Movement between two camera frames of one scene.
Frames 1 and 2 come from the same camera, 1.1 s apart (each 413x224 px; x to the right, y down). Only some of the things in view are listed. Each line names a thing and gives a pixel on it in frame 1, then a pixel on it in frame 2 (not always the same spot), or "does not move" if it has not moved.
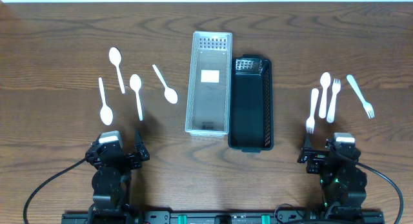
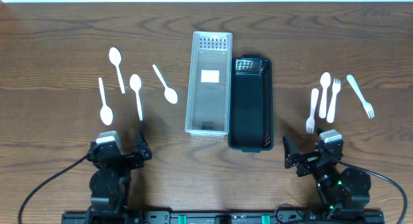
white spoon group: [324, 80] does not move
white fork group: [336, 88] does not move
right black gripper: [320, 156] to [307, 158]
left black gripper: [120, 157] does not move
